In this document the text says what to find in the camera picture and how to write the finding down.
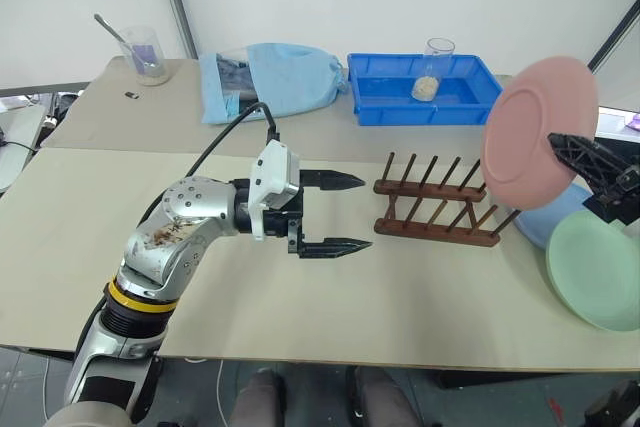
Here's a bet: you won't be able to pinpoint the metal spoon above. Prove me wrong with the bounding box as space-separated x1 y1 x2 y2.
93 13 151 71

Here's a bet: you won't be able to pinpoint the glass beaker with grains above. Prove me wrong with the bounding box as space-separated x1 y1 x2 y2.
410 37 457 102

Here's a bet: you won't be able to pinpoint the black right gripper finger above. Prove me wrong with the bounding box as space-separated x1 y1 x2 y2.
546 132 632 201

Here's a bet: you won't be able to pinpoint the clear plastic bag dark contents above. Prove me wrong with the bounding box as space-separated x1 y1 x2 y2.
213 48 262 116

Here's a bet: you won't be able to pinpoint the blue plastic bin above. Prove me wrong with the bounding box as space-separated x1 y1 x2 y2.
347 52 504 127

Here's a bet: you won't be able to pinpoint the green plate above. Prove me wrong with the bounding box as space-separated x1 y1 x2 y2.
545 210 640 333

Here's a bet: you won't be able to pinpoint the blue plate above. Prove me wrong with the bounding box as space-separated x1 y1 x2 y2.
514 181 596 251

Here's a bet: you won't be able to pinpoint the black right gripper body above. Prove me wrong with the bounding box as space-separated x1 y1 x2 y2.
582 157 640 226

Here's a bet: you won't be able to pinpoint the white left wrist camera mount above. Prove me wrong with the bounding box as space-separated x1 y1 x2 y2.
248 139 301 242

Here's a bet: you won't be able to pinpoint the glass beaker with purple label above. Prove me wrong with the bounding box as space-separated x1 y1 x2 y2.
118 25 173 87

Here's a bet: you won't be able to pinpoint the dark rounded shape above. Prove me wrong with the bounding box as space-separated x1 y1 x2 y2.
232 369 287 427
348 366 420 427

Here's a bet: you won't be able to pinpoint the wooden dish rack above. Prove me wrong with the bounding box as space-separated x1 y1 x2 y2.
372 150 521 249

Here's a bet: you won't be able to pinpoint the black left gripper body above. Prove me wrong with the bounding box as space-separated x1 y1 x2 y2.
262 169 306 256

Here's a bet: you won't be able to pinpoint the dark angular shape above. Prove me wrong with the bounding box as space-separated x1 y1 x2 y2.
582 379 640 427

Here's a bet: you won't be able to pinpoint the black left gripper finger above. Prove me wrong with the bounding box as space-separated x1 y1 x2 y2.
298 237 374 260
299 169 367 194

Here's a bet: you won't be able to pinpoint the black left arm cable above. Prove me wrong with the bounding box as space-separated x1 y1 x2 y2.
74 101 281 353

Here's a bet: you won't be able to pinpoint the pink plate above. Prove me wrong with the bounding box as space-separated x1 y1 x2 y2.
480 55 600 211

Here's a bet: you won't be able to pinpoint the light blue cloth bag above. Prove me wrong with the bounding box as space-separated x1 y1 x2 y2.
199 42 349 125

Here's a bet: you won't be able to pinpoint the dark slanted pole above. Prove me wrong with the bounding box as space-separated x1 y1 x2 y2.
587 0 640 73

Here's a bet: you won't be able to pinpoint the white side desk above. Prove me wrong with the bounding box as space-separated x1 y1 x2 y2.
0 104 49 194

